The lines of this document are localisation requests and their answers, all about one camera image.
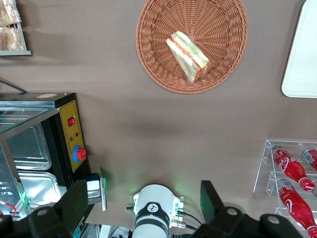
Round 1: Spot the round brown wicker basket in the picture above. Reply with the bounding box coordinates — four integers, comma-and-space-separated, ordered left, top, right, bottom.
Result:
135, 0, 249, 95

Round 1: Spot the clear acrylic bottle rack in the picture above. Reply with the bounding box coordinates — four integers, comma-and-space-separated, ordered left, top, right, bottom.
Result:
253, 139, 317, 233

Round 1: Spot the tray with wrapped pastries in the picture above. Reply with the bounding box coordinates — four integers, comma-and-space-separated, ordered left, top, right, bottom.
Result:
0, 0, 32, 57

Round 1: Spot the red cola bottle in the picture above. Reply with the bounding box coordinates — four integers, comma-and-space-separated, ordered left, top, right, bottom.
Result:
271, 145, 317, 192
275, 178, 317, 235
301, 148, 317, 172

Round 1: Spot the triangle sandwich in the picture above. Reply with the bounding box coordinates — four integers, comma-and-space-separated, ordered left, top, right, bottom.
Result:
165, 30, 211, 84

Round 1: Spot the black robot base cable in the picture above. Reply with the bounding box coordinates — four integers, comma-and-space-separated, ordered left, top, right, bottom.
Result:
179, 212, 208, 231

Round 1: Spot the steel pan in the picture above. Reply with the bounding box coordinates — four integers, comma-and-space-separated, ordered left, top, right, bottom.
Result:
7, 122, 53, 172
17, 171, 62, 209

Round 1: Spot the clear bag of crackers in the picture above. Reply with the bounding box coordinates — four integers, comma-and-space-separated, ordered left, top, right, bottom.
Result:
0, 0, 22, 25
0, 26, 24, 52

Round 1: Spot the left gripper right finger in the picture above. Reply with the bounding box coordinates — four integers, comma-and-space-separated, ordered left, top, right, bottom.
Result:
189, 179, 310, 238

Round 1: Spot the cream plastic serving tray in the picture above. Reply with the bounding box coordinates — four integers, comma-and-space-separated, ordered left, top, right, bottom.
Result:
281, 0, 317, 99

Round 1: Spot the black glass food warmer cabinet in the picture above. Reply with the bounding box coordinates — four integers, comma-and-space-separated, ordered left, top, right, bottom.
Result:
0, 92, 91, 238

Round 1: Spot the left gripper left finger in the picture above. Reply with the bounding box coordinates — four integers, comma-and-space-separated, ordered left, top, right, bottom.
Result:
0, 178, 89, 238

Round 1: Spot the black warmer power cord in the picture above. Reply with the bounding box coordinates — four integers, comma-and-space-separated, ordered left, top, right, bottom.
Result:
0, 76, 27, 94

